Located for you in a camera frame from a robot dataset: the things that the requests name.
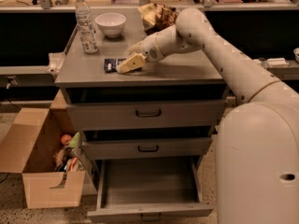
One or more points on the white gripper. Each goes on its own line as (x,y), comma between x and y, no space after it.
(149,49)

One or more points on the blue rxbar wrapper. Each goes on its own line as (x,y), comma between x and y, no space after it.
(110,65)

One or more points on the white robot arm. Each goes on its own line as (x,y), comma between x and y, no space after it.
(257,150)

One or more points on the top grey drawer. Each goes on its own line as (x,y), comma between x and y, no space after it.
(143,115)

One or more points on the grey drawer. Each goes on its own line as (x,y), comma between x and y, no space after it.
(148,190)
(143,115)
(145,148)

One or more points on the grey drawer cabinet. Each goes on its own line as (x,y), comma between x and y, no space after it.
(181,77)

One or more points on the middle grey drawer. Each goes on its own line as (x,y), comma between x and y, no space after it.
(145,148)

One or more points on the bottom grey drawer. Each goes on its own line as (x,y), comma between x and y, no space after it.
(148,190)

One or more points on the white bowl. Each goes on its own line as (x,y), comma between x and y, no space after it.
(111,24)

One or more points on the brown chip bag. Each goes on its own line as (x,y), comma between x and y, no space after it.
(156,17)

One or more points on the clear plastic water bottle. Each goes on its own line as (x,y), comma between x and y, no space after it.
(85,27)

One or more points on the orange fruit in box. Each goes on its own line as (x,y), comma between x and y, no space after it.
(66,139)

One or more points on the white power strip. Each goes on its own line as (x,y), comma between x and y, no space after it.
(274,62)

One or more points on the cardboard box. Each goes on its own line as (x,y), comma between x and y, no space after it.
(28,149)

